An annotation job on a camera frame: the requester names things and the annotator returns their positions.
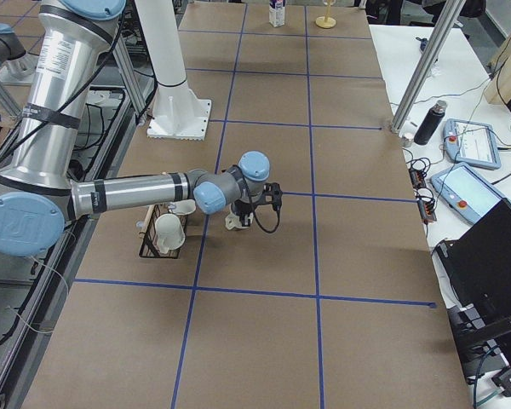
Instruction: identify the black water bottle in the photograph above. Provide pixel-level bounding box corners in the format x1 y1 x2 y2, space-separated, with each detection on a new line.
414 100 448 146

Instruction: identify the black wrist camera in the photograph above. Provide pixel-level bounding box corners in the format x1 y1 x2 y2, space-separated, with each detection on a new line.
262 182 283 213

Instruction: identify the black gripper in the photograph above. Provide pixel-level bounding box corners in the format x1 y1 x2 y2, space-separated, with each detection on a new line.
231 199 254 218

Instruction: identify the teach pendant near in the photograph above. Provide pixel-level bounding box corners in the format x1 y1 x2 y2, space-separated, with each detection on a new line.
430 162 506 224

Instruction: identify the white mug on rack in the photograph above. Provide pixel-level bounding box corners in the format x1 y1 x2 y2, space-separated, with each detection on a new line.
154 213 186 256
167 199 197 216

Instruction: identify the white ribbed mug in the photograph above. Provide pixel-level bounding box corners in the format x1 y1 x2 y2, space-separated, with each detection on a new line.
225 212 254 231

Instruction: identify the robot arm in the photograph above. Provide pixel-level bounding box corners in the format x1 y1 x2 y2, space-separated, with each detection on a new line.
0 23 38 86
0 1 270 256

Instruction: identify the aluminium frame post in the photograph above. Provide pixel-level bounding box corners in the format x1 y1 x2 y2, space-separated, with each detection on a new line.
390 0 466 134

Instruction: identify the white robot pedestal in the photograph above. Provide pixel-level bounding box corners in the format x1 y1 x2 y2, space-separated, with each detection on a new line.
135 0 212 141

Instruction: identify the teach pendant far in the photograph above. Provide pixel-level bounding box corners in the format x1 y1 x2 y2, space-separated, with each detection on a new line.
443 118 502 170

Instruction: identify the black monitor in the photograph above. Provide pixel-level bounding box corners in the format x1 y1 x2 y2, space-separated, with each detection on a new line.
437 199 511 366

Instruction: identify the teach pendant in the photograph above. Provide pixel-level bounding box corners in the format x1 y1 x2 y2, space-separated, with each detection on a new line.
430 162 506 224
443 118 502 170

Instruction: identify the wooden cup tree stand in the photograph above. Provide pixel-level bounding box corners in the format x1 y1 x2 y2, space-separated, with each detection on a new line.
315 0 336 29

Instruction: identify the blue white milk carton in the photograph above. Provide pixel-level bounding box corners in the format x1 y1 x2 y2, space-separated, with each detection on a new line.
269 0 286 27

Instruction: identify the black wire mug rack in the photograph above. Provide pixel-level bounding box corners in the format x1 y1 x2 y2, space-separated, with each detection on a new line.
138 204 189 259

